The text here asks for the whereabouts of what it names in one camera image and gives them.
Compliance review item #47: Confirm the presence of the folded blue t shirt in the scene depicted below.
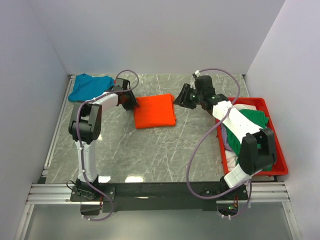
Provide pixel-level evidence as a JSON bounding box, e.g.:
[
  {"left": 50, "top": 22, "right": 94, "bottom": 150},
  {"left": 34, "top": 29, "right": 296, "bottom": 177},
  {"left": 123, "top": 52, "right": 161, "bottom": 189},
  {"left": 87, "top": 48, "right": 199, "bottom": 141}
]
[{"left": 68, "top": 73, "right": 115, "bottom": 103}]

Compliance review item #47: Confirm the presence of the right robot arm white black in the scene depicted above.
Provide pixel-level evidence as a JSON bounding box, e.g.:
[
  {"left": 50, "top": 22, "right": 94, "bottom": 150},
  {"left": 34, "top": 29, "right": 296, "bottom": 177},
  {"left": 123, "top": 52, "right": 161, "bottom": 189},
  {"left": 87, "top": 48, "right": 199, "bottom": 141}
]
[{"left": 173, "top": 75, "right": 277, "bottom": 200}]

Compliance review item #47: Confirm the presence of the red plastic bin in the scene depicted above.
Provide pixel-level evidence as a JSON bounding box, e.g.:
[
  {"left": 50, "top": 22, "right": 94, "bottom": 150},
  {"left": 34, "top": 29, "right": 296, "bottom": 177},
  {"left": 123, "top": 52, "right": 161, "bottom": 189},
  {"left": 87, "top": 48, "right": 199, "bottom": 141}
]
[{"left": 216, "top": 97, "right": 289, "bottom": 177}]

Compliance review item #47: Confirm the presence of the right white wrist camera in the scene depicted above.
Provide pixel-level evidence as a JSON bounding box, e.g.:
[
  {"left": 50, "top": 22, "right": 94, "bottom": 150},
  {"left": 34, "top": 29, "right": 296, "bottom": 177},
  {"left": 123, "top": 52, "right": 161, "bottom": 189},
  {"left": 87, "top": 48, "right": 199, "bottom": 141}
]
[{"left": 192, "top": 70, "right": 201, "bottom": 78}]

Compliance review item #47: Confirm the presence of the aluminium frame rail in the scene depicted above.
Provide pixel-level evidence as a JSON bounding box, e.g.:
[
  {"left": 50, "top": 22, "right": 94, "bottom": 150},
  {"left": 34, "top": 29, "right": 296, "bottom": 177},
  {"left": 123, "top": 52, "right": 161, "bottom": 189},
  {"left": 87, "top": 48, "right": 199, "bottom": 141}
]
[{"left": 13, "top": 74, "right": 76, "bottom": 240}]

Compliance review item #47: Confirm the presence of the black base beam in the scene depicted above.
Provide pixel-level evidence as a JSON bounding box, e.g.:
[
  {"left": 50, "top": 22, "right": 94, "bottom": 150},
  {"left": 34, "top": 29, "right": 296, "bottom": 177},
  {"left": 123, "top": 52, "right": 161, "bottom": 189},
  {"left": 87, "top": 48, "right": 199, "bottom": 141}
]
[{"left": 69, "top": 181, "right": 241, "bottom": 216}]

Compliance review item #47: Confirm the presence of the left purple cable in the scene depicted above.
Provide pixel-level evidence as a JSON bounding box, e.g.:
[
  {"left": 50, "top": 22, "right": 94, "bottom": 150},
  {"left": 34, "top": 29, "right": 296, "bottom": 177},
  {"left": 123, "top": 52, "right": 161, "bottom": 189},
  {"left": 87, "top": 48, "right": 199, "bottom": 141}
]
[{"left": 76, "top": 69, "right": 140, "bottom": 222}]

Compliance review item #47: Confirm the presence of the green t shirt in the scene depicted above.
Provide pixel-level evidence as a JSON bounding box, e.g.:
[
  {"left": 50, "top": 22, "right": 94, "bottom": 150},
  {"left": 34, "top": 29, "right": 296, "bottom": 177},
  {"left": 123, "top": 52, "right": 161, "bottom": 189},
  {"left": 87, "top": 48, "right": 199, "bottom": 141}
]
[{"left": 220, "top": 108, "right": 269, "bottom": 171}]

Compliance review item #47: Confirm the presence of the lavender t shirt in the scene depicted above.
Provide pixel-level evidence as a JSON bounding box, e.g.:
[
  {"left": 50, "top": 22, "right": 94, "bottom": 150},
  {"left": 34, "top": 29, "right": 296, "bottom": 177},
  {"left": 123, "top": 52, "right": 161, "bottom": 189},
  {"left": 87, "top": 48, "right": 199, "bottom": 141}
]
[{"left": 221, "top": 125, "right": 232, "bottom": 151}]

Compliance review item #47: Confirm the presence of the orange t shirt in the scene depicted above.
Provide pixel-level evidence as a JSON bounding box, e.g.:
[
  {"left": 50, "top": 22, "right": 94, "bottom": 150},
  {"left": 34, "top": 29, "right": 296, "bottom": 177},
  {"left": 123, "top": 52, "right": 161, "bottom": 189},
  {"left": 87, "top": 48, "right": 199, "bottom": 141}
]
[{"left": 133, "top": 93, "right": 177, "bottom": 129}]

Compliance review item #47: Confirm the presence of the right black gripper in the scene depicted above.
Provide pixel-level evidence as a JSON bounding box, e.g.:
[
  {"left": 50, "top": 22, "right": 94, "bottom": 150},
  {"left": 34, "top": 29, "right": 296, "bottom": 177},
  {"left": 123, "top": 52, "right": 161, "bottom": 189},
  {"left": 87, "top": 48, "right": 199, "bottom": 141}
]
[{"left": 173, "top": 83, "right": 204, "bottom": 110}]

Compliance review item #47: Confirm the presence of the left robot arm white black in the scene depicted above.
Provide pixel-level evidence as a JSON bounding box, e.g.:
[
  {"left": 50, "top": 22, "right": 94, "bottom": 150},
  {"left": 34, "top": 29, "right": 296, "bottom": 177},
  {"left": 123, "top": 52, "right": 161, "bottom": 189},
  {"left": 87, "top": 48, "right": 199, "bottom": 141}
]
[{"left": 68, "top": 77, "right": 138, "bottom": 201}]

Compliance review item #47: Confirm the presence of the white t shirt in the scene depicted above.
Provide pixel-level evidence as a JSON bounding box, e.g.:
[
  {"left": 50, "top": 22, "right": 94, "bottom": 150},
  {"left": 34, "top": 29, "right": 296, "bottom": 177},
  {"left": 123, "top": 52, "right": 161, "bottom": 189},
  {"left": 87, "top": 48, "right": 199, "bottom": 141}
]
[{"left": 224, "top": 103, "right": 257, "bottom": 173}]

